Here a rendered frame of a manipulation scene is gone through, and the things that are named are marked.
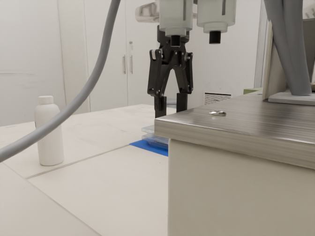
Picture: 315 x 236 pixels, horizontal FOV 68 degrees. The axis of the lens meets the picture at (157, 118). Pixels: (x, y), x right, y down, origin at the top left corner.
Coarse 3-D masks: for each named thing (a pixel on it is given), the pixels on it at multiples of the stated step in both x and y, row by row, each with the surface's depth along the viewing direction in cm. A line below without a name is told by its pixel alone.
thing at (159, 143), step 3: (144, 138) 62; (147, 138) 62; (147, 141) 63; (150, 141) 61; (153, 141) 60; (156, 141) 60; (159, 141) 59; (162, 141) 58; (150, 144) 63; (153, 144) 62; (156, 144) 61; (159, 144) 60; (162, 144) 58; (165, 144) 58; (162, 147) 60; (165, 147) 59
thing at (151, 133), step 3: (144, 129) 62; (147, 132) 61; (150, 132) 61; (153, 132) 60; (150, 135) 62; (153, 135) 61; (156, 135) 61; (159, 138) 60; (162, 138) 60; (165, 138) 59; (168, 138) 58
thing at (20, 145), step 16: (112, 0) 26; (112, 16) 27; (96, 64) 27; (96, 80) 26; (80, 96) 25; (64, 112) 23; (48, 128) 21; (16, 144) 19; (32, 144) 20; (0, 160) 17
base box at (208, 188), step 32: (192, 160) 10; (224, 160) 9; (256, 160) 8; (192, 192) 10; (224, 192) 9; (256, 192) 8; (288, 192) 7; (192, 224) 10; (224, 224) 9; (256, 224) 8; (288, 224) 8
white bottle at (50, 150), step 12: (48, 96) 48; (36, 108) 47; (48, 108) 47; (36, 120) 47; (48, 120) 47; (60, 132) 50; (48, 144) 48; (60, 144) 50; (48, 156) 48; (60, 156) 50
